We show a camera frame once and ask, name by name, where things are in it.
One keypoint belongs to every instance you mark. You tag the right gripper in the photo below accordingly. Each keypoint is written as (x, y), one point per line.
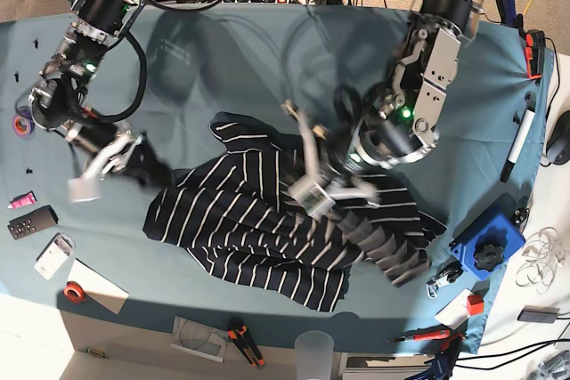
(131, 154)

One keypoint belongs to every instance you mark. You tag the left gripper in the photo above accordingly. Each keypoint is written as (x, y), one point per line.
(323, 184)

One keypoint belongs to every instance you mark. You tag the navy white striped t-shirt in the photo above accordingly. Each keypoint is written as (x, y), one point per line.
(234, 216)

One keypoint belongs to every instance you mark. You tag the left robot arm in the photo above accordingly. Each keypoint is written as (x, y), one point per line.
(395, 121)

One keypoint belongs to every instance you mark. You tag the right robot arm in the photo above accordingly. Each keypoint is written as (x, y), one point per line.
(57, 100)

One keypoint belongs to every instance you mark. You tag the pink tube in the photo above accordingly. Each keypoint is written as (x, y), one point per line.
(27, 199)

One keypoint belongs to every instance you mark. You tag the purple tape roll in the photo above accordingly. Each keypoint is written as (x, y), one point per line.
(23, 123)

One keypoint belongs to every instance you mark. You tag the black remote control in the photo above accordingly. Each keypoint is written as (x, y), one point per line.
(40, 219)

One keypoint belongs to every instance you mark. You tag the white paper sheet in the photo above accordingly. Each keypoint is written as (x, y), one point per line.
(98, 288)

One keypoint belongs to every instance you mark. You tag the red tape roll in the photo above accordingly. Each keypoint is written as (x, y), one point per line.
(74, 292)

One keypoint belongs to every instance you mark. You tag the metal carabiner clip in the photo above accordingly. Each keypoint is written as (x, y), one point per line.
(444, 278)

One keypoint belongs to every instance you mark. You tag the translucent plastic cup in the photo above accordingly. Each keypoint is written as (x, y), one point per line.
(314, 352)

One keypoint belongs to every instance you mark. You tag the blue box with black knob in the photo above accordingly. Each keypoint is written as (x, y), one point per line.
(487, 243)

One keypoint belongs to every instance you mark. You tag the white card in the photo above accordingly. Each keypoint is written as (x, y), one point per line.
(455, 313)

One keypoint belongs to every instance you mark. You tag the clear plastic bag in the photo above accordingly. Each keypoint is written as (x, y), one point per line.
(198, 340)

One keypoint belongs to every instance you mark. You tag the red orange screwdriver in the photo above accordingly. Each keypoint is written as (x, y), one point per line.
(436, 334)

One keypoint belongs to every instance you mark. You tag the small red cube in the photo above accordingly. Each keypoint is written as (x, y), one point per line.
(475, 304)

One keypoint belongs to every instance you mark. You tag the black white marker pen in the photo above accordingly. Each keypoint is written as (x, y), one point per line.
(524, 123)

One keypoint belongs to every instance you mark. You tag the black computer mouse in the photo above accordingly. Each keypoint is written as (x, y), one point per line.
(558, 145)

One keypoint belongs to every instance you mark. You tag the grey small box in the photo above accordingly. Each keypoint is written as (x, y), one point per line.
(538, 315)

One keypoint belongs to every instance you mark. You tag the orange black clamp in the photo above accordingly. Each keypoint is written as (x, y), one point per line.
(535, 45)

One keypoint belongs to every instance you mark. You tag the blue black scissors handle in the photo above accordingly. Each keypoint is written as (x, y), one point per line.
(441, 366)

